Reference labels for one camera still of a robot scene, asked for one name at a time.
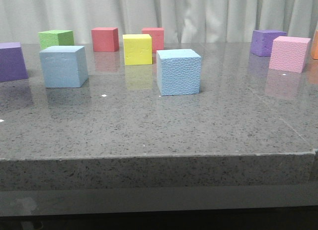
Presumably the yellow foam cube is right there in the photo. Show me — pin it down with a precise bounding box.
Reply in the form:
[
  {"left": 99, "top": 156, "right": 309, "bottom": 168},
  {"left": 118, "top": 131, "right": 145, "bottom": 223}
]
[{"left": 123, "top": 34, "right": 153, "bottom": 65}]

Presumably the purple foam cube left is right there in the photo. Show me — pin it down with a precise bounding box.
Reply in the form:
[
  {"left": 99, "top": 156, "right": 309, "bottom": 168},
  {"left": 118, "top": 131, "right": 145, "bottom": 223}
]
[{"left": 0, "top": 42, "right": 28, "bottom": 82}]

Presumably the red foam cube left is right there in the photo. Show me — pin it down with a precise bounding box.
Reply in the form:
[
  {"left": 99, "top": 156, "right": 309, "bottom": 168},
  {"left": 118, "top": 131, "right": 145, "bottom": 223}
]
[{"left": 91, "top": 27, "right": 119, "bottom": 52}]

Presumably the red foam cube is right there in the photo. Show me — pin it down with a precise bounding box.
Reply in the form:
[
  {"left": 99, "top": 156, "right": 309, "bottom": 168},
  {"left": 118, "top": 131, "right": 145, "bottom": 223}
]
[
  {"left": 142, "top": 27, "right": 164, "bottom": 53},
  {"left": 91, "top": 27, "right": 119, "bottom": 52}
]

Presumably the purple foam cube right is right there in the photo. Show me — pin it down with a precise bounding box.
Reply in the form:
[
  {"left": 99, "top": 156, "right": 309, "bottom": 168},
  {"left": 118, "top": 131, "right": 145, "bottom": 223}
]
[{"left": 250, "top": 30, "right": 287, "bottom": 57}]

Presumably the pink foam cube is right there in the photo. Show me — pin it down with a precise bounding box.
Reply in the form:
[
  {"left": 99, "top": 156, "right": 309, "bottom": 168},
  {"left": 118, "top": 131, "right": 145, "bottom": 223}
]
[{"left": 269, "top": 36, "right": 311, "bottom": 73}]

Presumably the orange foam cube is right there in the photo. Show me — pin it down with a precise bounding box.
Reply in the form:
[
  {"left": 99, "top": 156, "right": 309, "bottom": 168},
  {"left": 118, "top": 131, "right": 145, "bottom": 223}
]
[{"left": 311, "top": 30, "right": 318, "bottom": 60}]

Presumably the purple foam cube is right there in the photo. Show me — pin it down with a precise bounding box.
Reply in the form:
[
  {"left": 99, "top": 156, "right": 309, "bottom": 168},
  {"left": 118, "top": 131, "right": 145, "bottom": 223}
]
[
  {"left": 0, "top": 42, "right": 28, "bottom": 82},
  {"left": 250, "top": 30, "right": 287, "bottom": 57}
]

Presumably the smooth light blue foam cube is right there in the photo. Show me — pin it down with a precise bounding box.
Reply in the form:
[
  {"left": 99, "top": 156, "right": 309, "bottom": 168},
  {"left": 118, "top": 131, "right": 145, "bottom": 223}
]
[{"left": 39, "top": 46, "right": 88, "bottom": 88}]

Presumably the textured light blue foam cube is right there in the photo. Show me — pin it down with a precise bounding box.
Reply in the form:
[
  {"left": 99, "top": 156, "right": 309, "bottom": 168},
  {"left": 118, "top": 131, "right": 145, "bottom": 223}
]
[{"left": 157, "top": 49, "right": 202, "bottom": 96}]

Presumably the white pleated curtain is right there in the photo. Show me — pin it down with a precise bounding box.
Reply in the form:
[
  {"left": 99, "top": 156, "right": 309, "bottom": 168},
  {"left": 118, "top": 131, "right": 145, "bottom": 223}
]
[{"left": 0, "top": 0, "right": 318, "bottom": 44}]

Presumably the red foam cube right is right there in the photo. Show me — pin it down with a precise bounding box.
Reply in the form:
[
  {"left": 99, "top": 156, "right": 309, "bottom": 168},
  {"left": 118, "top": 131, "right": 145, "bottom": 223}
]
[{"left": 142, "top": 27, "right": 164, "bottom": 53}]

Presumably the green foam cube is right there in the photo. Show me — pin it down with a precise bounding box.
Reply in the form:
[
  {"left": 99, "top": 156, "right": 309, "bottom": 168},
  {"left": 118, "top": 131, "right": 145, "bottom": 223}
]
[{"left": 38, "top": 30, "right": 75, "bottom": 50}]

